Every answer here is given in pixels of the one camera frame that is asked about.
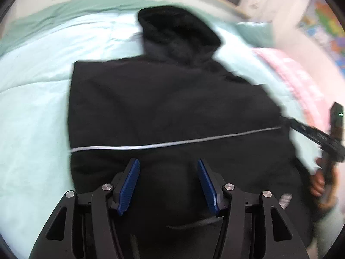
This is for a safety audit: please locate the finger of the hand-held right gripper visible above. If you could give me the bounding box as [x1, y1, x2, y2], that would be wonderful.
[289, 117, 328, 147]

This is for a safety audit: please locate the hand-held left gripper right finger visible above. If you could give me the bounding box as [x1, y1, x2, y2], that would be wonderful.
[197, 159, 310, 259]

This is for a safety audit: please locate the colourful wall map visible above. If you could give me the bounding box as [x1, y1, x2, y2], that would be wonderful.
[296, 0, 345, 74]

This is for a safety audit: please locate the mint green pillow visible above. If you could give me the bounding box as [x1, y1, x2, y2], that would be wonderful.
[235, 21, 278, 49]

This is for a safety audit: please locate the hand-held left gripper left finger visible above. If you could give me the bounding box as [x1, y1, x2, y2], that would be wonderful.
[28, 158, 141, 259]

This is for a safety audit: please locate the pink pillow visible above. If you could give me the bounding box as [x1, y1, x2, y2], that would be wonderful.
[252, 48, 328, 126]

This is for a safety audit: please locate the black hoodie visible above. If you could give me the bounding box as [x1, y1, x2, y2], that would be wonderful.
[67, 5, 314, 251]

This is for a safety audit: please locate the person's right hand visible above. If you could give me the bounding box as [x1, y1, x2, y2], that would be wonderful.
[309, 157, 339, 209]

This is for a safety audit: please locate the mint green quilt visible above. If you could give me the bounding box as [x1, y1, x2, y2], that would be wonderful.
[0, 0, 324, 252]

